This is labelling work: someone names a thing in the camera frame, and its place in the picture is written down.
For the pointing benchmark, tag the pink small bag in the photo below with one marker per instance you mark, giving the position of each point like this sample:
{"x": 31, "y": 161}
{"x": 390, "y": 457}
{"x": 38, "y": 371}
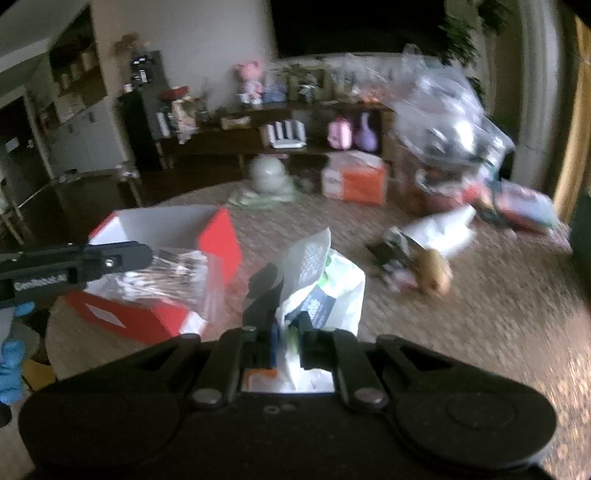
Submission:
{"x": 340, "y": 134}

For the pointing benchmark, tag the blue cloth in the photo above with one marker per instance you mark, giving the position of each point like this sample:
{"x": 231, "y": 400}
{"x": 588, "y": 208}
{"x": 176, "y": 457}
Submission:
{"x": 10, "y": 369}

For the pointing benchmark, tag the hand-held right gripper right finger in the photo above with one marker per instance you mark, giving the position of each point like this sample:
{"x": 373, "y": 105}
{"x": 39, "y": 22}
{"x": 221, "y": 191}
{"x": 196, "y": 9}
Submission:
{"x": 314, "y": 344}

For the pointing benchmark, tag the white plastic bag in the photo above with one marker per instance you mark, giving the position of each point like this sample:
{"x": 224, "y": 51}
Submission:
{"x": 337, "y": 286}

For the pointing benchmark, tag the metal frame chair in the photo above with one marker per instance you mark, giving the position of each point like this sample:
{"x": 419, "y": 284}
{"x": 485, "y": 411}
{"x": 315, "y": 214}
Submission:
{"x": 69, "y": 189}

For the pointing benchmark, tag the large clear plastic bag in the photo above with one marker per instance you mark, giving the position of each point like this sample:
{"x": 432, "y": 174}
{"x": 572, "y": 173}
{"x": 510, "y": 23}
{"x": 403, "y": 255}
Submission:
{"x": 443, "y": 110}

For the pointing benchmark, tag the white router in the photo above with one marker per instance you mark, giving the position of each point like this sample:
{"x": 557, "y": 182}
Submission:
{"x": 288, "y": 134}

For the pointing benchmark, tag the red cardboard box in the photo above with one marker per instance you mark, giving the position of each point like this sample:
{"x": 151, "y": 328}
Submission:
{"x": 217, "y": 244}

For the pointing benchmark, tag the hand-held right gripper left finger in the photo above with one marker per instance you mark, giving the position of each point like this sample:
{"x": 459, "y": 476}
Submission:
{"x": 274, "y": 344}

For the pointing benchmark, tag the yellow curtain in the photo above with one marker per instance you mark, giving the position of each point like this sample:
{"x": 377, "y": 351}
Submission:
{"x": 570, "y": 152}

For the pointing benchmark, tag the pink bear figure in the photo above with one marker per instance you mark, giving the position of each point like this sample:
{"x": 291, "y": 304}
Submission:
{"x": 251, "y": 81}

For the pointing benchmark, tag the green houseplant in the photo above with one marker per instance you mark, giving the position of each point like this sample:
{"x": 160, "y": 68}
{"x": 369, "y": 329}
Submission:
{"x": 466, "y": 32}

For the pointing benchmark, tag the purple small bag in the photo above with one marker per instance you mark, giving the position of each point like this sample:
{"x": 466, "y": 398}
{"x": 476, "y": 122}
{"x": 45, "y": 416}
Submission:
{"x": 367, "y": 134}

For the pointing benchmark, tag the brown soft object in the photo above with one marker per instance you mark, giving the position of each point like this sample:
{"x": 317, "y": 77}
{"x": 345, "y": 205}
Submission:
{"x": 434, "y": 272}

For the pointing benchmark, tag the small red gift box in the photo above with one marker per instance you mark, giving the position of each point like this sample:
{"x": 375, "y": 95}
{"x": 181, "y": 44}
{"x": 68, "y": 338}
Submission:
{"x": 174, "y": 93}

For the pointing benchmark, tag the white ceramic jar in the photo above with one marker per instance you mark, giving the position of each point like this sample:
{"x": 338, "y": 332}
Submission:
{"x": 270, "y": 173}

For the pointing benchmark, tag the stack of colourful packets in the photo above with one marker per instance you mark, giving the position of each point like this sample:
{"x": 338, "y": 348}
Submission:
{"x": 526, "y": 207}

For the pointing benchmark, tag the green folded cloth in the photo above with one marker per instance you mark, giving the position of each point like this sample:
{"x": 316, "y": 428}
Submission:
{"x": 258, "y": 199}

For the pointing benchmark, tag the dark wooden sideboard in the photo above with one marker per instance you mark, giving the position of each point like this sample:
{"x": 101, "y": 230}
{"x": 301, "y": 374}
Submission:
{"x": 231, "y": 138}

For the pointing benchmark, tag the pale green oval case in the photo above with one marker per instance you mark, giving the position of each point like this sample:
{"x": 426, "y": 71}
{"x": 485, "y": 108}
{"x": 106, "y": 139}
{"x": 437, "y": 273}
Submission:
{"x": 392, "y": 251}

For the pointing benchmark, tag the orange white tissue pack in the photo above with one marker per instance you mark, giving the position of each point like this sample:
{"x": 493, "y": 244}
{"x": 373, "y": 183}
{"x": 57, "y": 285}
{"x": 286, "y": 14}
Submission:
{"x": 355, "y": 182}

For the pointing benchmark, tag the white paper napkin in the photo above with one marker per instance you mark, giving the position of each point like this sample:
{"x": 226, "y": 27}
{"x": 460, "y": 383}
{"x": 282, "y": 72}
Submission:
{"x": 443, "y": 228}

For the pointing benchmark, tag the black television screen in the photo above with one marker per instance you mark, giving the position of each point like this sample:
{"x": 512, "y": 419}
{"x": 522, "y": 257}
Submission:
{"x": 360, "y": 25}

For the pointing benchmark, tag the black tall cabinet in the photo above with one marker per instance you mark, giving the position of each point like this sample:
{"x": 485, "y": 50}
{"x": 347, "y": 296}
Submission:
{"x": 143, "y": 120}

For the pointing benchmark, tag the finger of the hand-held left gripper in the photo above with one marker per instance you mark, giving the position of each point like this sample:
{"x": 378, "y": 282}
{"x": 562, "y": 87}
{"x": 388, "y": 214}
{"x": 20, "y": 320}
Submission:
{"x": 92, "y": 261}

